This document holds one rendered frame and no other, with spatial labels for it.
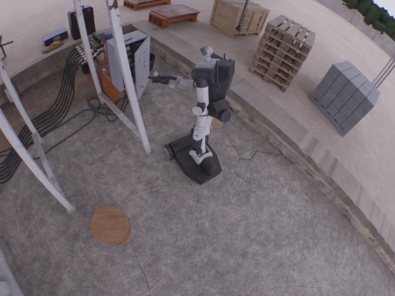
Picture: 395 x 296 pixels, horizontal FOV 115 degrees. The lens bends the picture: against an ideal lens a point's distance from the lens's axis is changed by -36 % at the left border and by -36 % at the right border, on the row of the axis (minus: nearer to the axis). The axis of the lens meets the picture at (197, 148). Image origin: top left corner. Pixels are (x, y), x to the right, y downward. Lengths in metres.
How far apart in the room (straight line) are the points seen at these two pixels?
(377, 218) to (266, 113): 2.64
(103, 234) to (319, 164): 2.93
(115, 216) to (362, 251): 3.74
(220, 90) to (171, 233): 1.55
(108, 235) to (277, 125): 2.56
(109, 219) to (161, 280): 0.84
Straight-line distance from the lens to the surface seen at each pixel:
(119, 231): 2.03
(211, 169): 2.14
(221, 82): 1.53
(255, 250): 2.45
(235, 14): 4.60
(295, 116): 3.33
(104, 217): 2.09
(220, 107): 1.62
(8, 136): 1.66
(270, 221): 2.61
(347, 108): 3.74
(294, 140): 2.94
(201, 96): 1.43
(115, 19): 1.58
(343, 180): 3.28
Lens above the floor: 2.20
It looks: 56 degrees down
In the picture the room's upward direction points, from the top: 18 degrees clockwise
